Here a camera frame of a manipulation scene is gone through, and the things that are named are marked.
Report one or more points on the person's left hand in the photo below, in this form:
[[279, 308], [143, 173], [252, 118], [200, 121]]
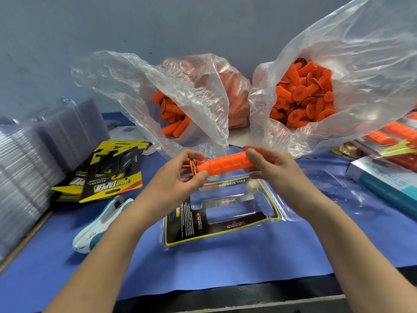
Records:
[[166, 189]]

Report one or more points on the person's right hand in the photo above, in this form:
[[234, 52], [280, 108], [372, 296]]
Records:
[[283, 176]]

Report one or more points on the yellow black backing card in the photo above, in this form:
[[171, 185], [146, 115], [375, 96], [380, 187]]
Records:
[[182, 225]]

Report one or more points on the teal hand stapler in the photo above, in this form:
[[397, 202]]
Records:
[[98, 225]]

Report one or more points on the stack of clear blister shells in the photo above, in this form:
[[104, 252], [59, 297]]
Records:
[[32, 166]]

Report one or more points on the person's right forearm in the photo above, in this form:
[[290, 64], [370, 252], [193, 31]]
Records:
[[365, 264]]

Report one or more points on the person's left forearm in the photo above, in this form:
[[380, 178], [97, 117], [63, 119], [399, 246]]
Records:
[[91, 277]]

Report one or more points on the stack of yellow black cards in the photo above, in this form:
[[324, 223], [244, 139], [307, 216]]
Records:
[[107, 169]]

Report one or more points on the white printed paper sheet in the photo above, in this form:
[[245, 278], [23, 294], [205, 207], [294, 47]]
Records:
[[127, 132]]

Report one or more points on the teal white cardboard box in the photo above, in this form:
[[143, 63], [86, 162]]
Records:
[[384, 182]]

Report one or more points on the large clear plastic bag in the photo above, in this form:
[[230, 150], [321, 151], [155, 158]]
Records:
[[378, 48]]

